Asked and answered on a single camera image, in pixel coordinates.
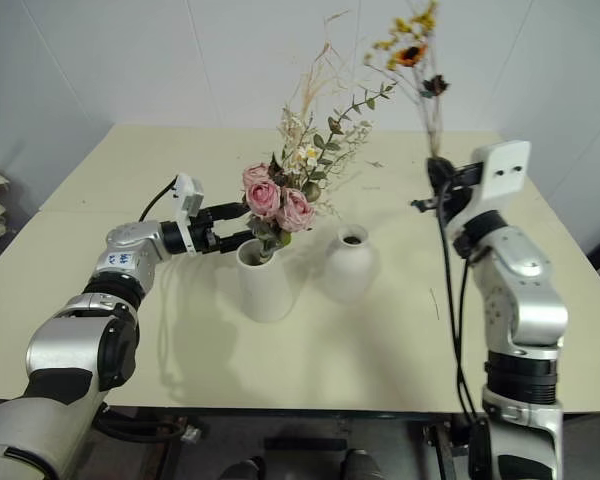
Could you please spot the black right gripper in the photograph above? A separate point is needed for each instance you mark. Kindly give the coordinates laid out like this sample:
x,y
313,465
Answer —
x,y
462,200

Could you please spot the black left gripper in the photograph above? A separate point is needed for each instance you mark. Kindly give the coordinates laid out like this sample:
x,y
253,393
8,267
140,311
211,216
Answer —
x,y
203,234

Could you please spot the pink rose dried bouquet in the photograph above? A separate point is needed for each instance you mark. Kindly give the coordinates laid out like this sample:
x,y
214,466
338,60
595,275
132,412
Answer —
x,y
267,195

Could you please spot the yellow sunflower dried bouquet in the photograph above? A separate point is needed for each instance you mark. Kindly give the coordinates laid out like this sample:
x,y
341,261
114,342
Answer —
x,y
411,54

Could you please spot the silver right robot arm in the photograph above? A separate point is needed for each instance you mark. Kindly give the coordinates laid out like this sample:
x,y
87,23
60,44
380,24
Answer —
x,y
527,310

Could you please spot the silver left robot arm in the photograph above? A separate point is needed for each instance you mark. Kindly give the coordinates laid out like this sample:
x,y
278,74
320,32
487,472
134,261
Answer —
x,y
65,345

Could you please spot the small dried flower scrap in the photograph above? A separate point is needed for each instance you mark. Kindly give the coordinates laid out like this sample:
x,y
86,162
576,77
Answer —
x,y
376,163

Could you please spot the tall cylindrical white vase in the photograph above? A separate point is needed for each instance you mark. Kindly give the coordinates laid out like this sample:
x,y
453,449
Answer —
x,y
267,285

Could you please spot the thin dried twig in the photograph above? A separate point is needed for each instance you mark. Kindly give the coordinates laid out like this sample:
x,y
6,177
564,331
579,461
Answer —
x,y
435,302

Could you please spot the round narrow-necked white vase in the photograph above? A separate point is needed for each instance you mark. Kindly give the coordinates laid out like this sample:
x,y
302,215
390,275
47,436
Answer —
x,y
351,270

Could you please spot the dark rounded shape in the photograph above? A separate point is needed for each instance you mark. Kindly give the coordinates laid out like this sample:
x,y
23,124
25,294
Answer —
x,y
364,465
242,470

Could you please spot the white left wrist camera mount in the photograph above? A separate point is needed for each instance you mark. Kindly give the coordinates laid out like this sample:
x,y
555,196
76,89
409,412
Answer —
x,y
189,197

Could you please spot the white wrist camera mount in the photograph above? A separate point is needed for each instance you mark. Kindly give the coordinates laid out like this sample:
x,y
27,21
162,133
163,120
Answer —
x,y
189,197
502,172

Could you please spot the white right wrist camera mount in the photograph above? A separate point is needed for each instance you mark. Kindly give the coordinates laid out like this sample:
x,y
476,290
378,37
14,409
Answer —
x,y
502,172

